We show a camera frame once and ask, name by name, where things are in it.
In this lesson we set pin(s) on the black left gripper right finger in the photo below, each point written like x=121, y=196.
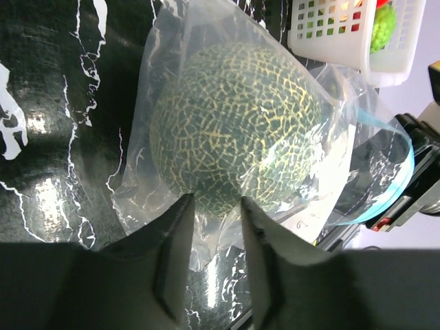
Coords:
x=295, y=285

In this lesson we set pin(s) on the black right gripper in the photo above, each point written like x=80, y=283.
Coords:
x=422, y=192

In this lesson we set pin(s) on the green netted fake melon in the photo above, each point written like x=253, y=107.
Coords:
x=238, y=120

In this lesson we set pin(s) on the green fake custard apple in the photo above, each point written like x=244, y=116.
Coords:
x=384, y=25

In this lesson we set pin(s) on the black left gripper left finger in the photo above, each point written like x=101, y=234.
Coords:
x=138, y=282

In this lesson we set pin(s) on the white perforated plastic basket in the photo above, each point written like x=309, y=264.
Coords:
x=340, y=32

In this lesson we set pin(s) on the clear blue-zip food bag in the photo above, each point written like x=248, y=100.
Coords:
x=364, y=157

